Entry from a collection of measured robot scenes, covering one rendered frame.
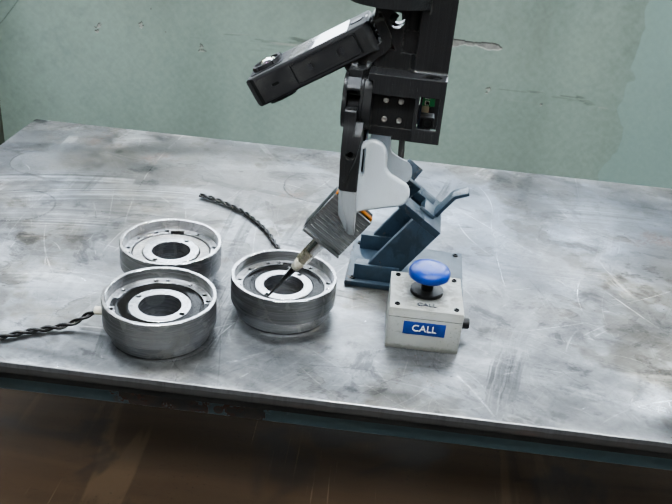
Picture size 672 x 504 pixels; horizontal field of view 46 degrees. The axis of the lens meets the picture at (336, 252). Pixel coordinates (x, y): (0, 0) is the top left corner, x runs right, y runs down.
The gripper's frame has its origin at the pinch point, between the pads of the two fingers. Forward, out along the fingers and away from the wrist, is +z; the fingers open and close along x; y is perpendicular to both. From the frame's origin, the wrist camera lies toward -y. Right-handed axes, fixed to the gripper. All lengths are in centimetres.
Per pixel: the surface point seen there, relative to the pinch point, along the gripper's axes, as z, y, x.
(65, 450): 38.0, -31.2, 4.4
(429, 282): 6.4, 8.4, 0.8
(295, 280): 10.6, -4.8, 5.0
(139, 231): 9.7, -22.8, 9.3
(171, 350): 12.2, -13.8, -7.6
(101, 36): 28, -89, 160
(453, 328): 10.2, 11.2, -0.5
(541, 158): 51, 44, 166
